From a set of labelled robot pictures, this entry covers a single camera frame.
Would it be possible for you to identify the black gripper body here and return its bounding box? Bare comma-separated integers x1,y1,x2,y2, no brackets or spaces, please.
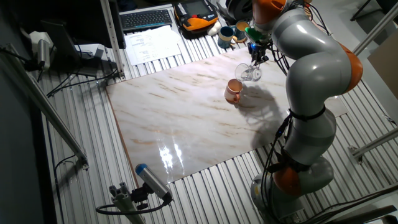
248,42,266,58

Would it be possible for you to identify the clear glass mug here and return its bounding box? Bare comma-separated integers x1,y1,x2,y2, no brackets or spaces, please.
234,62,263,83

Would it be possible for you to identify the dark teal mug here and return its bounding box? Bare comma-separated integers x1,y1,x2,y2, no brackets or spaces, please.
233,20,251,44

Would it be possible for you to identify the teal mug yellow band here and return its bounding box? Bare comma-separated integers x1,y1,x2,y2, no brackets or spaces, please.
217,26,238,50

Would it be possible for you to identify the black round device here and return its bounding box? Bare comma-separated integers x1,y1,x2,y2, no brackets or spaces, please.
226,0,254,22

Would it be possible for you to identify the small white rounded object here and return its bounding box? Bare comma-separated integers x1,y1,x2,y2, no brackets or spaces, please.
207,21,222,37

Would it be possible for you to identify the orange black teach pendant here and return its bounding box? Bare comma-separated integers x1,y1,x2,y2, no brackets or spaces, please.
174,0,219,32

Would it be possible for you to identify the white printed paper sheet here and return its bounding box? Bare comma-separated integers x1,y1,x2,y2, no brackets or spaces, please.
124,25,182,66

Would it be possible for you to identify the black keyboard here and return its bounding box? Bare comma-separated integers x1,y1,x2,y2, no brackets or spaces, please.
119,9,174,32

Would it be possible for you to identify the white marble pattern board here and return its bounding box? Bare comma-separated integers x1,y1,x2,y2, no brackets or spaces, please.
105,45,348,185

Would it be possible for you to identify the brown cardboard sheet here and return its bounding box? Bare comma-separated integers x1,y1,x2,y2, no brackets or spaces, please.
366,30,398,100

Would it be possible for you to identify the short aluminium floor profile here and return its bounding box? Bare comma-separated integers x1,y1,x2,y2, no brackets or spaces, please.
348,127,398,164

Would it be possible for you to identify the black monitor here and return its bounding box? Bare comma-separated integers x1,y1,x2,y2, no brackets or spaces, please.
40,0,127,50

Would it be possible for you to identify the black metal bar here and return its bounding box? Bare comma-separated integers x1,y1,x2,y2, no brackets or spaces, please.
323,203,398,224

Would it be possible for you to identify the black monitor stand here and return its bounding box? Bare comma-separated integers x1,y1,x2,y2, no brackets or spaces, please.
40,19,109,78

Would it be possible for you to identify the long slanted aluminium profile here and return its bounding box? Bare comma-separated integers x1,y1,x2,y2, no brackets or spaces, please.
0,43,90,170

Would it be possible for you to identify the thick aluminium frame beam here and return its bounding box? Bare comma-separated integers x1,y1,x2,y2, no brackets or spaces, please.
353,2,398,57

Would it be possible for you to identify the aluminium frame post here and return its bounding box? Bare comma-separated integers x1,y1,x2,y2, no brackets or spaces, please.
99,0,126,80

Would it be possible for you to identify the silver camera blue end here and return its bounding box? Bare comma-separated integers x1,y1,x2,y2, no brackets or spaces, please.
135,163,174,202

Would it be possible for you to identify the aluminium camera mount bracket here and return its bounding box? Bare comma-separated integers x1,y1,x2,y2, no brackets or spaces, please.
108,182,150,224

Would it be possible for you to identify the black camera cable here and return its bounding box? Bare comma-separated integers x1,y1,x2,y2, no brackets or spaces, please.
95,194,174,216

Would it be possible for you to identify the silver device white mount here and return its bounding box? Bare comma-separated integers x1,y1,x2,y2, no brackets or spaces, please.
29,30,54,71

